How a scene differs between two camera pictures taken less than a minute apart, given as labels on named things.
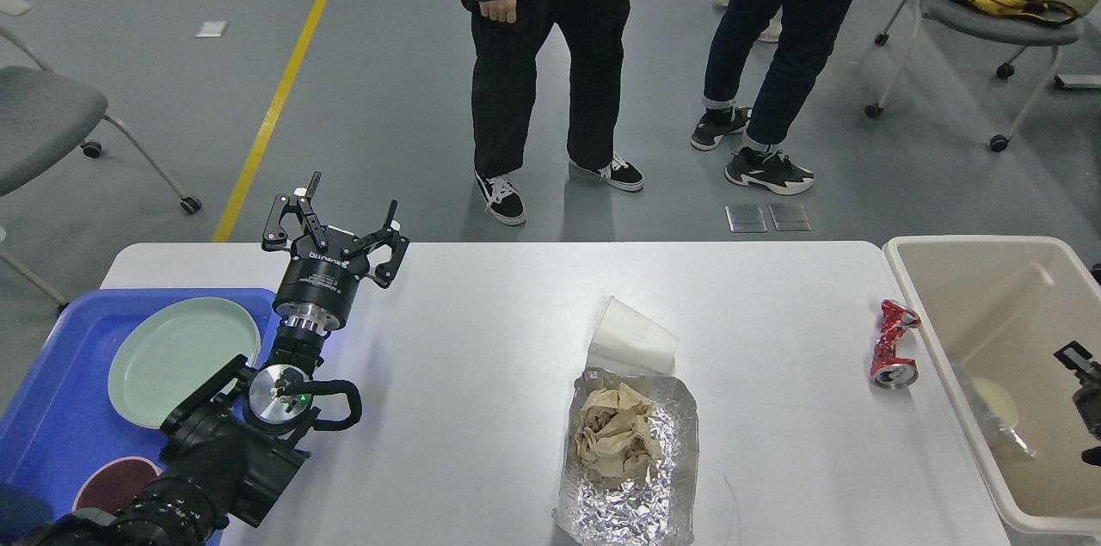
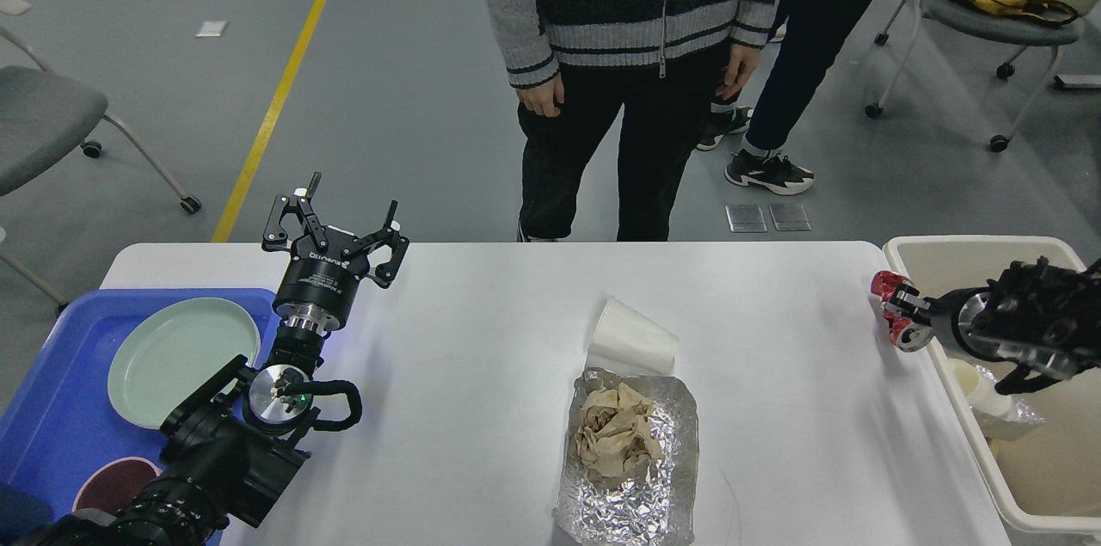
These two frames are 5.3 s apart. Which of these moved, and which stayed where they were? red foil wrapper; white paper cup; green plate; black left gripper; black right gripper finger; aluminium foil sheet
Moved: black right gripper finger; red foil wrapper
Stayed: green plate; white paper cup; aluminium foil sheet; black left gripper
